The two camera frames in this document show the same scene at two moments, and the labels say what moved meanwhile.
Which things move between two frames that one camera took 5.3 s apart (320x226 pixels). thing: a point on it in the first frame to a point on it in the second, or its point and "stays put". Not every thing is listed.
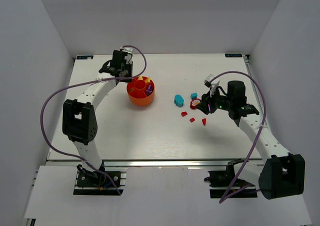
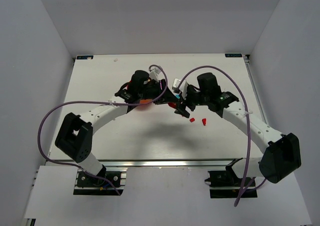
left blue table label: x=85 y=57 stays put
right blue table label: x=233 y=55 stays put
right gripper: x=208 y=106 to x=186 y=102
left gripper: x=124 y=74 to x=161 y=94
